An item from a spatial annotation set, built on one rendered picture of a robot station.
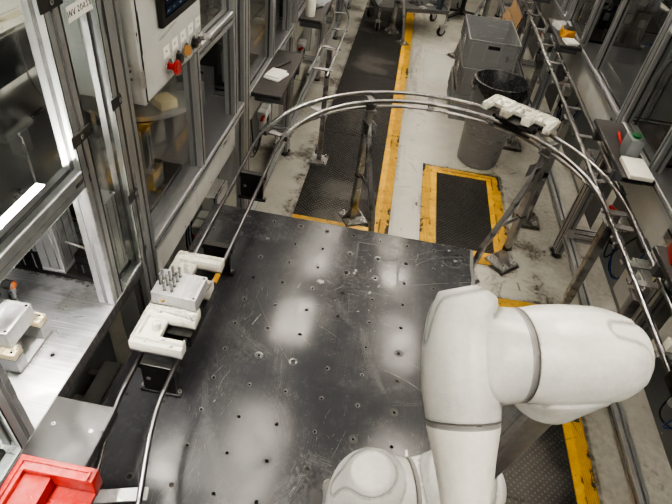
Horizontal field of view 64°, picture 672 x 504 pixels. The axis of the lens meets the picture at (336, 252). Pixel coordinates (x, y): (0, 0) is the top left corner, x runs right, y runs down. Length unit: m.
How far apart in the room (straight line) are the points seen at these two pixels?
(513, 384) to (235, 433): 0.96
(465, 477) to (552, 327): 0.22
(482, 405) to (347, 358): 1.01
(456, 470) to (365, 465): 0.48
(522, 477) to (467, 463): 1.70
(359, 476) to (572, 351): 0.60
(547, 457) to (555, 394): 1.77
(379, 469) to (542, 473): 1.36
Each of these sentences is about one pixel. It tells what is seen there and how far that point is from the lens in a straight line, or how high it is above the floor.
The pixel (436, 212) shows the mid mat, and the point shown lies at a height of 0.01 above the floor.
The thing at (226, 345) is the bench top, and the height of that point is 0.68.
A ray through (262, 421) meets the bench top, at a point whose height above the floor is 0.68.
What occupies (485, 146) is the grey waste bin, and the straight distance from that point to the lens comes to 3.97.
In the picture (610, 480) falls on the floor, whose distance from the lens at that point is 2.63.
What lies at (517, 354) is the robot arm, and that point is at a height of 1.50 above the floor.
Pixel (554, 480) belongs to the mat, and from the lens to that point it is 2.50.
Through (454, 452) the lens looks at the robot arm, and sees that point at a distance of 0.74.
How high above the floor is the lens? 2.02
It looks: 41 degrees down
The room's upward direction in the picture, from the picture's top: 8 degrees clockwise
